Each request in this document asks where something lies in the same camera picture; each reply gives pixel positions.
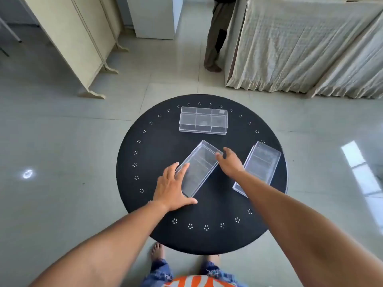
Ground person's left forearm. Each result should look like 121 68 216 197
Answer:
28 201 170 287

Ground white cabinet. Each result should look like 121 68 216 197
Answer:
126 0 184 40

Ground person's right forearm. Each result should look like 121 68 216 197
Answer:
230 172 383 287

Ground person's right hand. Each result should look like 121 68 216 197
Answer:
215 147 246 179

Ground person's left foot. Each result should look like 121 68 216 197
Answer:
151 242 165 262

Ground dark metal stand leg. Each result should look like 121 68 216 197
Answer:
0 16 23 58

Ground cream wooden footed panel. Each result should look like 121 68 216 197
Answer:
70 0 129 74
22 0 106 100

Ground clear plastic compartment box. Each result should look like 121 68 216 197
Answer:
179 106 229 135

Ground cream draped cloth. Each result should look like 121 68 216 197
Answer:
308 11 383 100
226 0 383 94

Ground blue denim shorts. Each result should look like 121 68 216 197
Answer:
140 259 249 287

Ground person's left hand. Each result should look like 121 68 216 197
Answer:
153 162 198 212

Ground orange shirt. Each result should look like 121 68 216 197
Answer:
162 275 237 287

